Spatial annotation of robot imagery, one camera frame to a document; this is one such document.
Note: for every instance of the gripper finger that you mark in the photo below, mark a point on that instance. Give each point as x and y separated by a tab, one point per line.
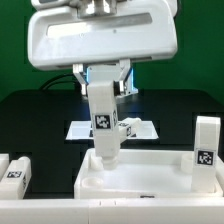
120	86
79	71

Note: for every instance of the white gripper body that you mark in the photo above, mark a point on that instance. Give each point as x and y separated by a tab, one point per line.
62	33

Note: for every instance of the white desk top tray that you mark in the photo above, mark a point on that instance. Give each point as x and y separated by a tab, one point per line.
142	174

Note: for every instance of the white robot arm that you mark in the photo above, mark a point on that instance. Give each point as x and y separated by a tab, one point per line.
100	5

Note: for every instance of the white block far left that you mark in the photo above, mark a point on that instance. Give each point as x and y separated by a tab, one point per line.
4	163

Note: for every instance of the white marker base plate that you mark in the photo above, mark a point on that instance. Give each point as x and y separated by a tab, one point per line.
82	130

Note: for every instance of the white front wall bar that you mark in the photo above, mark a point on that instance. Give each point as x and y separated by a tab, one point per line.
113	211

